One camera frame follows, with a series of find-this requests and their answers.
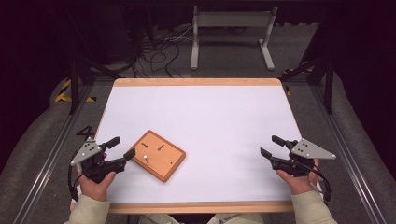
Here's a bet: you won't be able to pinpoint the white metal stand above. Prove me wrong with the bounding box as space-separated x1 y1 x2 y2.
190 5 279 72

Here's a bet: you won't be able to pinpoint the black metal stand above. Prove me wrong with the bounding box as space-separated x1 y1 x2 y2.
277 55 336 116
65 55 123 116

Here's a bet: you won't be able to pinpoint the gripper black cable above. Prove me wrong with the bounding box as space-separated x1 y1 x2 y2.
67 148 86 203
298 159 332 203

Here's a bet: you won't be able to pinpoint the yellow black hazard tape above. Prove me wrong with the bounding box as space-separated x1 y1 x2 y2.
54 78 97 104
283 67 316 97

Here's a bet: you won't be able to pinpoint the black floor cables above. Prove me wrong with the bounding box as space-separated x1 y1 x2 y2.
132 26 200 79

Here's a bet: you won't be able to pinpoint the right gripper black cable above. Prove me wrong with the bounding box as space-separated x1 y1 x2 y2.
298 159 332 203

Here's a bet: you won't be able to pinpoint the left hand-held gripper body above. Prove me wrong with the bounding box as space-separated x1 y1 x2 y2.
69 136 127 185

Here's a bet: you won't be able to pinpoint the aluminium rail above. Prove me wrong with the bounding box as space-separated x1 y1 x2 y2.
309 84 389 224
11 83 95 224

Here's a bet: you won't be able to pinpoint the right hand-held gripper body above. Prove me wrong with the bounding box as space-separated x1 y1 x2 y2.
270 137 337 178

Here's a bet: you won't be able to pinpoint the person's left hand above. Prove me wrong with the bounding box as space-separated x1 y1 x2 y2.
76 163 118 203

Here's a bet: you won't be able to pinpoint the wooden board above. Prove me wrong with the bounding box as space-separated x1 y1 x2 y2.
128 129 187 183

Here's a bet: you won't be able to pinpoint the person's right hand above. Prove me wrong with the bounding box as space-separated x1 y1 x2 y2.
275 158 321 196

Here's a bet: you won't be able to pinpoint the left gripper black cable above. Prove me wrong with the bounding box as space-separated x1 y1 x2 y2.
67 148 86 203

